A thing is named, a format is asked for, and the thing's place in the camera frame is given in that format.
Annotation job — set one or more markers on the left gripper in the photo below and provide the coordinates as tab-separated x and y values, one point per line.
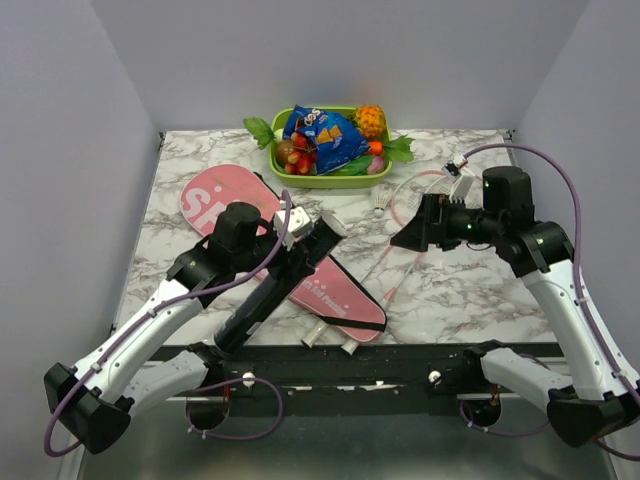
288	273

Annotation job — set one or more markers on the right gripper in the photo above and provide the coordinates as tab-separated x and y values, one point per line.
418	233

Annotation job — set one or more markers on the black shuttlecock tube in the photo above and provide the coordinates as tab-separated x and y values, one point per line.
255	309

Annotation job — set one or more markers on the white shuttlecock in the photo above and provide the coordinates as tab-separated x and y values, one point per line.
381	197

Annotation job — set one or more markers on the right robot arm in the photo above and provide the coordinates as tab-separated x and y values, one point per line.
598	395

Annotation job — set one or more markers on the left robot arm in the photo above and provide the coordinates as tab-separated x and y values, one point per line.
96	398

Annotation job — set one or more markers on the pink badminton racket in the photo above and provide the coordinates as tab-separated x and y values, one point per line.
391	293
411	190

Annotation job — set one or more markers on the pink toy vegetable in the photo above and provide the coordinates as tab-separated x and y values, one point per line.
377	165

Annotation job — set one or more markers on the green fake leaf right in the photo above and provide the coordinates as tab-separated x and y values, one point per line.
399	149

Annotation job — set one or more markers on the green fake leaf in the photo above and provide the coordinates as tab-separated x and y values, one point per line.
399	149
260	131

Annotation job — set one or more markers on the toy carrot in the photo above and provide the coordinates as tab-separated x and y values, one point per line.
376	148

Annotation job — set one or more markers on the red toy berries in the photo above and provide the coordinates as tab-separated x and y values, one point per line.
302	161

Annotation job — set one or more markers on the brown toy fruit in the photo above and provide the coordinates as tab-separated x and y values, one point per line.
283	150

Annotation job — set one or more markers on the blue chips bag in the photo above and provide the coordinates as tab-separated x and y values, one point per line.
326	135

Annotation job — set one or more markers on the toy pineapple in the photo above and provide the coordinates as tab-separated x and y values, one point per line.
370	121

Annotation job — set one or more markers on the green fake leaf left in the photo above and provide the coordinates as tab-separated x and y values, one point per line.
260	131

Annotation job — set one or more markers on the green plastic bin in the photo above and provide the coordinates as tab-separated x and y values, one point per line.
331	180

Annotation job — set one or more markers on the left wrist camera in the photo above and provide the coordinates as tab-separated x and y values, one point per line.
299	225

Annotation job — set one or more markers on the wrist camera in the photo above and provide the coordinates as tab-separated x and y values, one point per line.
462	177
299	225

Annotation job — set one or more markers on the white racket handle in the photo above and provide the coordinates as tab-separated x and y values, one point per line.
350	346
314	334

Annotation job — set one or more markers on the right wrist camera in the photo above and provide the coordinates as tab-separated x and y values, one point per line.
462	177

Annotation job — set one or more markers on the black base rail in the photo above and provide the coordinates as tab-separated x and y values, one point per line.
325	381

